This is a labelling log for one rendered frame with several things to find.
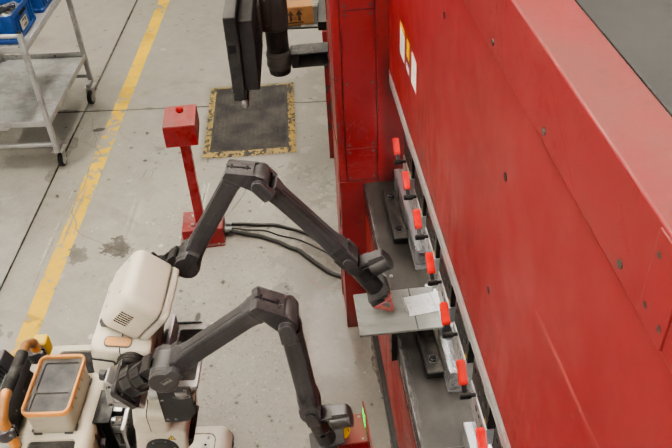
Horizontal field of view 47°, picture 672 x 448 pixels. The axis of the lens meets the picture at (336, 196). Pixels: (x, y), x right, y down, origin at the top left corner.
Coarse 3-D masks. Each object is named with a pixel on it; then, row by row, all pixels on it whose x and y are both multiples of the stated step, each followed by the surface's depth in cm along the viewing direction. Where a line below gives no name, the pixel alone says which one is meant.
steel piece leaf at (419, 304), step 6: (420, 294) 254; (426, 294) 254; (402, 300) 252; (408, 300) 252; (414, 300) 252; (420, 300) 252; (426, 300) 252; (432, 300) 252; (408, 306) 250; (414, 306) 250; (420, 306) 250; (426, 306) 250; (432, 306) 250; (408, 312) 246; (414, 312) 248; (420, 312) 248; (426, 312) 248
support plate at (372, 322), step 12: (420, 288) 257; (432, 288) 257; (360, 300) 254; (396, 300) 253; (360, 312) 250; (372, 312) 249; (384, 312) 249; (396, 312) 249; (432, 312) 248; (360, 324) 245; (372, 324) 245; (384, 324) 245; (396, 324) 245; (408, 324) 245; (420, 324) 244; (432, 324) 244; (360, 336) 242
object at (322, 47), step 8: (296, 48) 350; (304, 48) 350; (312, 48) 349; (320, 48) 349; (296, 56) 346; (304, 56) 357; (312, 56) 356; (320, 56) 356; (296, 64) 349; (304, 64) 351; (312, 64) 350; (320, 64) 350; (328, 64) 350
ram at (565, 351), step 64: (448, 0) 179; (448, 64) 186; (448, 128) 194; (512, 128) 138; (448, 192) 202; (512, 192) 142; (512, 256) 147; (576, 256) 112; (512, 320) 151; (576, 320) 115; (640, 320) 93; (512, 384) 156; (576, 384) 118; (640, 384) 95
